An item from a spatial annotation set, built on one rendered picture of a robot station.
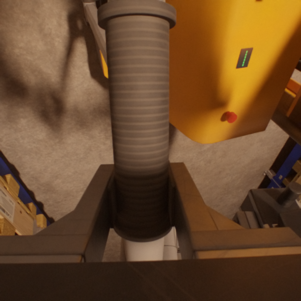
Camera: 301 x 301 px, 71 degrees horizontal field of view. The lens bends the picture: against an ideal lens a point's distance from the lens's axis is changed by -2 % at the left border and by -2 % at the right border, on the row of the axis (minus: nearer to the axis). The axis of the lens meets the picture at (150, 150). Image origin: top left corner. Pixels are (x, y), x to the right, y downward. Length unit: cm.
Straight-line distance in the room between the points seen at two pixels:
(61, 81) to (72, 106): 20
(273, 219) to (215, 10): 55
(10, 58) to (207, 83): 117
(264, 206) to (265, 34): 57
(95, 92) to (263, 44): 117
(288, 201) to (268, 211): 2
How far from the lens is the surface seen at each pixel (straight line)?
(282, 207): 29
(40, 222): 210
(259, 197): 29
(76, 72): 156
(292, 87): 117
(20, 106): 170
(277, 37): 80
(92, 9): 93
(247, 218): 28
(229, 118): 81
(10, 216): 161
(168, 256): 18
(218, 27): 70
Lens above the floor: 142
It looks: 42 degrees down
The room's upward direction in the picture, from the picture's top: 156 degrees clockwise
